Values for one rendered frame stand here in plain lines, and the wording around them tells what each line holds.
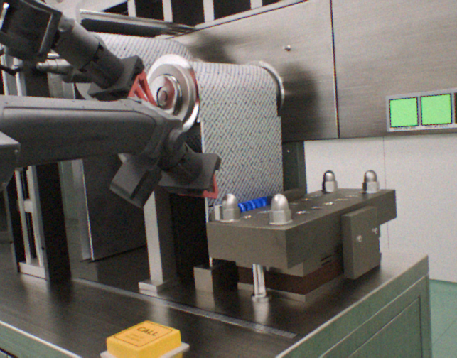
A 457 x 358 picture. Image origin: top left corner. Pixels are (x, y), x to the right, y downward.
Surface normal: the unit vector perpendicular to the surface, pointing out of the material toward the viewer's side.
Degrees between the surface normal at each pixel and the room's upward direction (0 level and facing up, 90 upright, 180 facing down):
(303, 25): 90
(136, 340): 0
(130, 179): 72
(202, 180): 55
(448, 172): 90
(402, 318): 90
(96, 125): 118
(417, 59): 90
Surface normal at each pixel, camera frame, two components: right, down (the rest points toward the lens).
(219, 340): -0.08, -0.99
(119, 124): 0.88, 0.43
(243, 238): -0.66, 0.13
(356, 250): 0.75, 0.00
